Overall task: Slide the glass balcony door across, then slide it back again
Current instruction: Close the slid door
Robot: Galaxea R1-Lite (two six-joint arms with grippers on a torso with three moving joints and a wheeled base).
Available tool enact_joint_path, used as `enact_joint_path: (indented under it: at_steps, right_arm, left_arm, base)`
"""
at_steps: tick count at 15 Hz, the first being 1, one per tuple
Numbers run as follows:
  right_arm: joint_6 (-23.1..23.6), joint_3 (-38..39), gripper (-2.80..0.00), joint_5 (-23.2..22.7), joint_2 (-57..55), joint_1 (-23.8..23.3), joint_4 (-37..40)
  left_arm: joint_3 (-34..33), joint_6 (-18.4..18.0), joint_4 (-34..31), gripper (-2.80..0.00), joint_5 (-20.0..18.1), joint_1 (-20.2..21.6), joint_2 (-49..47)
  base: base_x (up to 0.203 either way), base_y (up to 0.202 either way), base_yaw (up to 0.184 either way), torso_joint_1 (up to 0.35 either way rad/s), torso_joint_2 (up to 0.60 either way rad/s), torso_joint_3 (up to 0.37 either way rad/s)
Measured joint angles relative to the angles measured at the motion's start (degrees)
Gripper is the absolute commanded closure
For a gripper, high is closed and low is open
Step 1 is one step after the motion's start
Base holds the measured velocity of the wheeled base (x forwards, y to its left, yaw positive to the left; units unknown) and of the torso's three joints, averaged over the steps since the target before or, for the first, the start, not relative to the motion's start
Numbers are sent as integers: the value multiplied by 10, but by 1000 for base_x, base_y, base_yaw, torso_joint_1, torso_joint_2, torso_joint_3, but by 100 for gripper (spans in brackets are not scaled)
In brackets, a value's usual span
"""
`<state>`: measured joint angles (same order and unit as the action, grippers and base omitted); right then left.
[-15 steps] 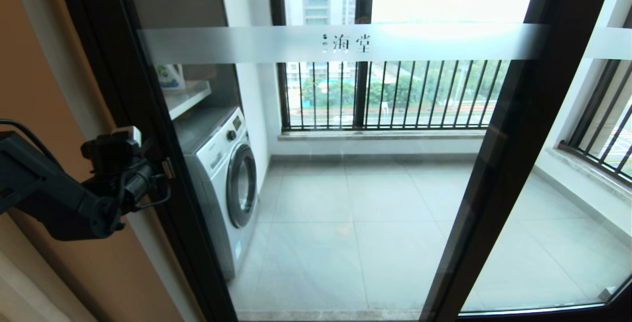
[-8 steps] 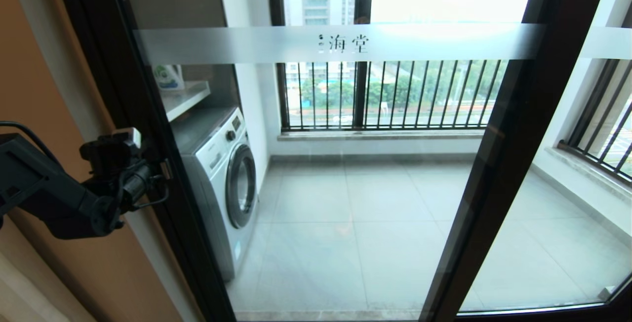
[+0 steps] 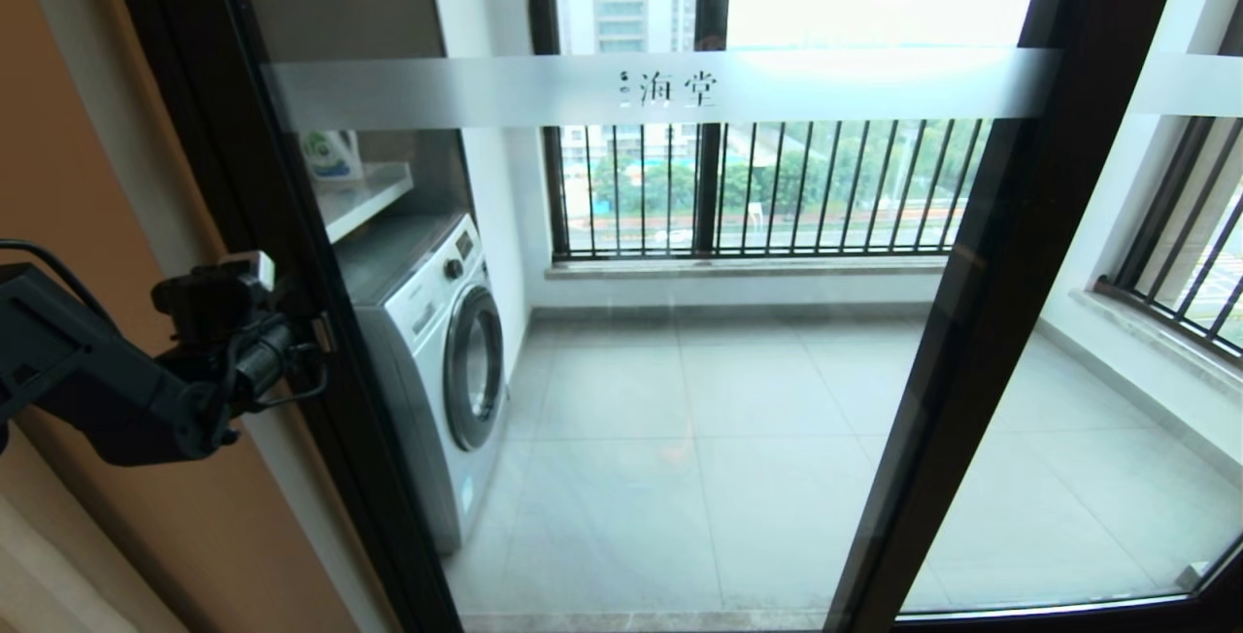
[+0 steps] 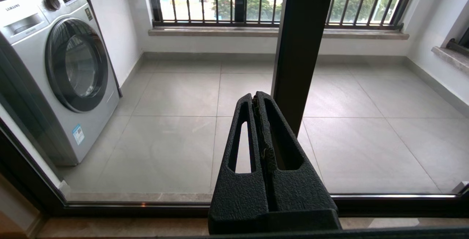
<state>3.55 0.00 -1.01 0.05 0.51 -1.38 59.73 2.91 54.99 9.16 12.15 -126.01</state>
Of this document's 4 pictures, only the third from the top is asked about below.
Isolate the dark-framed sliding glass door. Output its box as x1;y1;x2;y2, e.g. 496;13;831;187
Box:
185;0;1191;633

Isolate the white front-load washing machine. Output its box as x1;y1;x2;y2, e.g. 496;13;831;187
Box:
335;213;510;554

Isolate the white laundry detergent bottle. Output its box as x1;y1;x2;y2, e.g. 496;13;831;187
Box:
299;130;364;182

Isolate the long grey stone sill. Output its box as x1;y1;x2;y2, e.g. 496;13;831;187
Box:
544;256;948;281

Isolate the long black balcony railing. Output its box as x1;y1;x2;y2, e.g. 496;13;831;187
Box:
549;118;996;258

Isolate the short grey stone sill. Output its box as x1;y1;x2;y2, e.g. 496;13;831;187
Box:
1066;288;1243;396

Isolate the short black balcony railing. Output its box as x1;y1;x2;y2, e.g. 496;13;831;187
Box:
1095;117;1243;362

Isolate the dark-framed fixed glass door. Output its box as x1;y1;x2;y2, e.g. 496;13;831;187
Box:
898;0;1243;633

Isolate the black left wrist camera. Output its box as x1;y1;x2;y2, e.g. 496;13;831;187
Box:
151;250;278;348

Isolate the white wall shelf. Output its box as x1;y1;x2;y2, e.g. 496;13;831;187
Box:
317;162;416;244

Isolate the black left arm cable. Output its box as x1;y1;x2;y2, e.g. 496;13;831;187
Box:
0;239;331;413

